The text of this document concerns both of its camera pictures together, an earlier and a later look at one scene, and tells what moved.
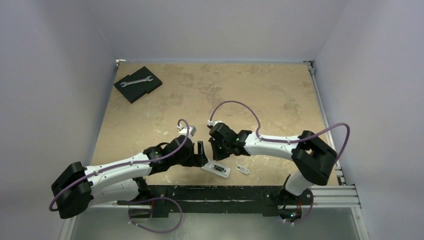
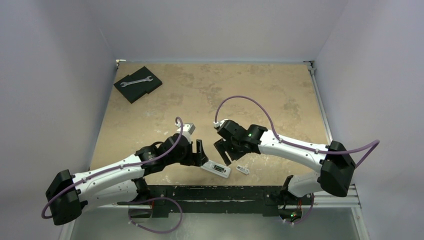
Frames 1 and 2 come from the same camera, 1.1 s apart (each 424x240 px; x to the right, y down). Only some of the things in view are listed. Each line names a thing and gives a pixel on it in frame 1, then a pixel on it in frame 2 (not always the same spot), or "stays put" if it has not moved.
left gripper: [197, 160] stays put
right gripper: [216, 145] -> [224, 144]
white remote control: [217, 169] stays put
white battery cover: [242, 169] stays put
